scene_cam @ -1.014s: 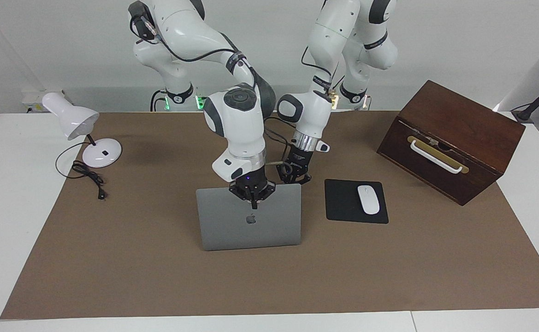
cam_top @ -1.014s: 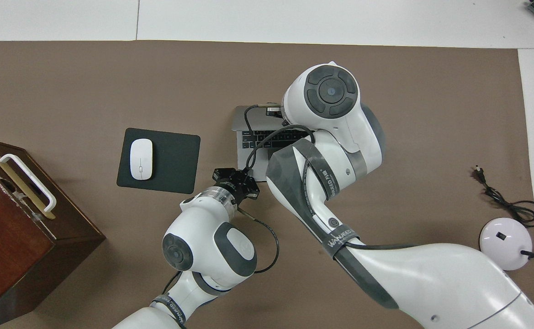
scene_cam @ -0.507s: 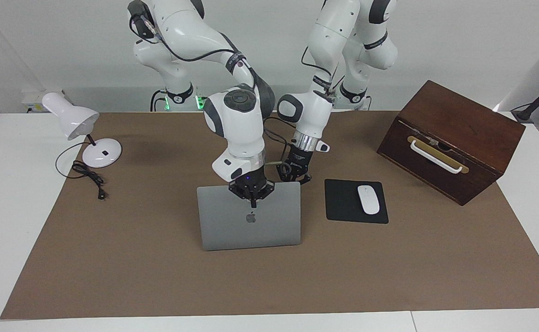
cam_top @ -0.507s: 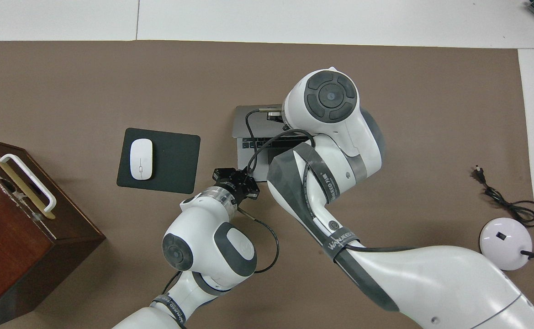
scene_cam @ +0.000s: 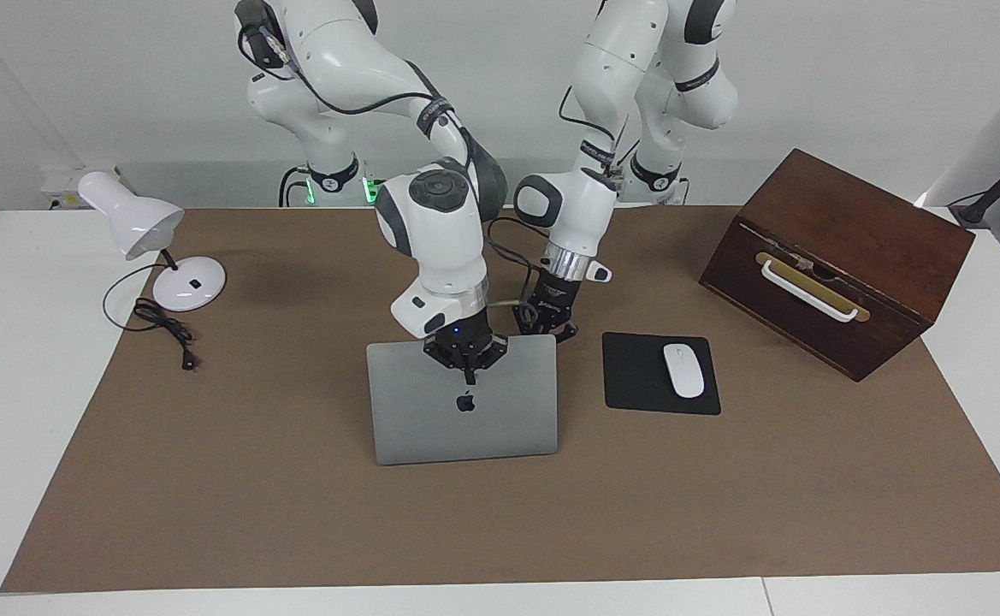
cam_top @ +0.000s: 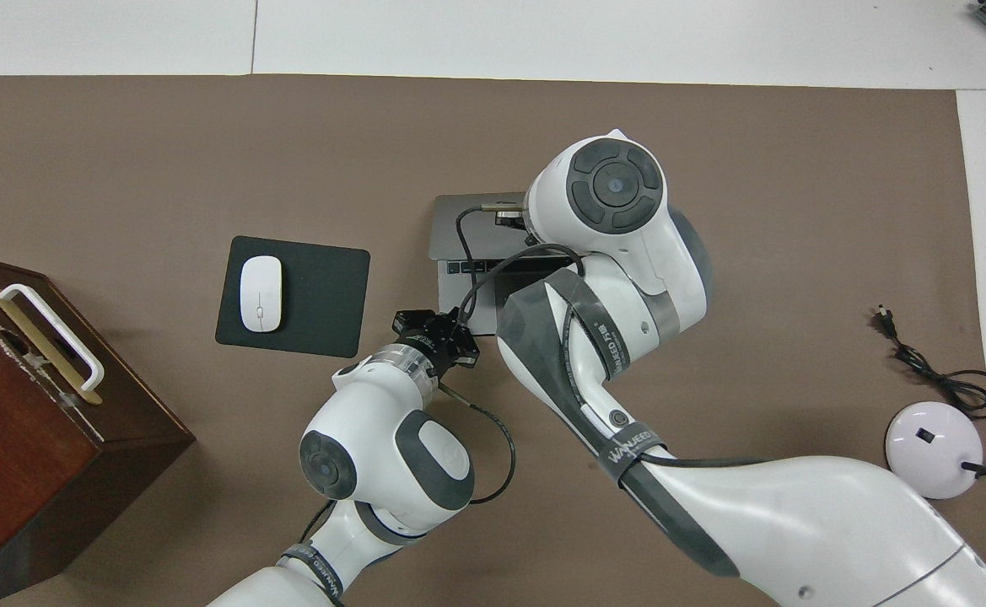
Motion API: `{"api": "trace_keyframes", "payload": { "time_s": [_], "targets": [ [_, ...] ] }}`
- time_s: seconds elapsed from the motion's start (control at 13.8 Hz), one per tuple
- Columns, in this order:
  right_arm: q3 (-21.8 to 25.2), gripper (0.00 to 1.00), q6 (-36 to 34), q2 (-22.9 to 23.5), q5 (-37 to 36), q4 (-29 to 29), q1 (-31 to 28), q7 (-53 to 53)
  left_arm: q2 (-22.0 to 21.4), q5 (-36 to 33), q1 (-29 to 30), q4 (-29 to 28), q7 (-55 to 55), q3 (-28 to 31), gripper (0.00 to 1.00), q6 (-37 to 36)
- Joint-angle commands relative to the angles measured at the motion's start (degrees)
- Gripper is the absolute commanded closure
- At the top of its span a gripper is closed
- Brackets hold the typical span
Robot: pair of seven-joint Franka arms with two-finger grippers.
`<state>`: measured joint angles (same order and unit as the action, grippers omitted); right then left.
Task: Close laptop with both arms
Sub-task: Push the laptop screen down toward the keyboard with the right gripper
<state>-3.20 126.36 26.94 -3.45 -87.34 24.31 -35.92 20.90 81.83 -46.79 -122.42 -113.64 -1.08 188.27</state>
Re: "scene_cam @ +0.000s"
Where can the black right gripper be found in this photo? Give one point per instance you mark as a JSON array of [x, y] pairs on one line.
[[461, 334]]

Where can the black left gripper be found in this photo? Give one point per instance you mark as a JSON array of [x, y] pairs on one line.
[[555, 299]]

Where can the grey laptop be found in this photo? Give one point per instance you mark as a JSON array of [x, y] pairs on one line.
[[431, 419]]

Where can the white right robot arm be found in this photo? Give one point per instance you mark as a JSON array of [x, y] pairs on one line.
[[444, 248]]

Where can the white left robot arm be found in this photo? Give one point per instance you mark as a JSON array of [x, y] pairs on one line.
[[576, 205]]

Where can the black mouse pad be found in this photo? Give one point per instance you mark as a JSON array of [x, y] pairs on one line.
[[632, 376]]

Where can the white computer mouse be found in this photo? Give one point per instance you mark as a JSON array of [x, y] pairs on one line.
[[683, 372]]

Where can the brown table mat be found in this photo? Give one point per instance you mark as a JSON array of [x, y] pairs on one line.
[[294, 513]]

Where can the white desk lamp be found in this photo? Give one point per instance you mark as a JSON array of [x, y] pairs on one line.
[[192, 287]]

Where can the dark wooden box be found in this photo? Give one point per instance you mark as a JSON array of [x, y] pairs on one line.
[[859, 231]]

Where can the white power strip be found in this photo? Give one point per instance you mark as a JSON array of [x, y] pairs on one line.
[[59, 192]]

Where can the black tripod stand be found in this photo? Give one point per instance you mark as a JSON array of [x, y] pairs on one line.
[[979, 210]]

